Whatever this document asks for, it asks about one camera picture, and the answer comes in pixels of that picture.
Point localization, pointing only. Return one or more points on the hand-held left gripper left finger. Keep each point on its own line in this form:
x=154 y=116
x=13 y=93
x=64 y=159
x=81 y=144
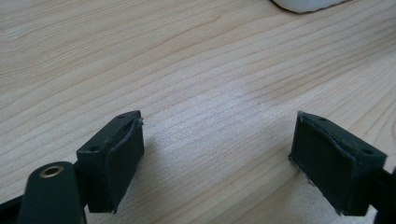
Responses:
x=106 y=168

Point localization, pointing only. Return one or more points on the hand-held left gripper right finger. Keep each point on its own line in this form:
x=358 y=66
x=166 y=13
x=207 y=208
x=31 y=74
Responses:
x=333 y=168

